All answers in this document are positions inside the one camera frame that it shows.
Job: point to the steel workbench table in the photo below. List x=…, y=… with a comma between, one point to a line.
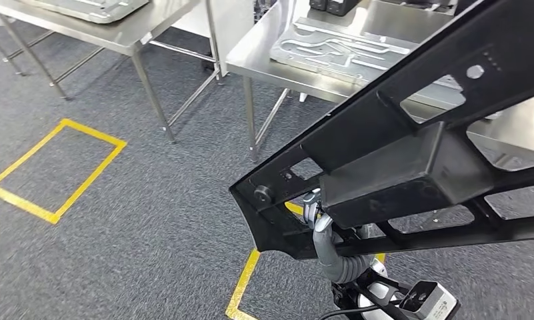
x=258, y=57
x=116, y=35

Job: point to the stamped metal plate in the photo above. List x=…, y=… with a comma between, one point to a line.
x=328, y=53
x=94, y=11

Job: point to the black box white label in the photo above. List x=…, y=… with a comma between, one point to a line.
x=318, y=4
x=342, y=6

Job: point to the black plastic car panel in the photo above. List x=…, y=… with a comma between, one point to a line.
x=381, y=176

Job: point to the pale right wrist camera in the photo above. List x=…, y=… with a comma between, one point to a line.
x=430, y=302

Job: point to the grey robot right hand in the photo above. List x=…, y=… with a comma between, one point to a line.
x=324, y=247

